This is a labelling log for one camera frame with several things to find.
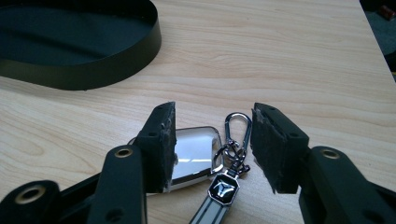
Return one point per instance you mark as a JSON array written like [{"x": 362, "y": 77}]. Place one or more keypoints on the glossy silver car key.
[{"x": 194, "y": 152}]

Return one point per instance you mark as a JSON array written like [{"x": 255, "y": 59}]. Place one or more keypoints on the black oval metal tray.
[{"x": 77, "y": 37}]

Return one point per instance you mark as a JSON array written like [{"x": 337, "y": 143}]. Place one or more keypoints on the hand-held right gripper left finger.
[{"x": 154, "y": 149}]

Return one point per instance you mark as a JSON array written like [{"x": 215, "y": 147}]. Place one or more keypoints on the small red-brown object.
[{"x": 387, "y": 12}]

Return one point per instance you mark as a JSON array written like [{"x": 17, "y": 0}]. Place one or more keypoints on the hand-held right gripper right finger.
[{"x": 280, "y": 149}]

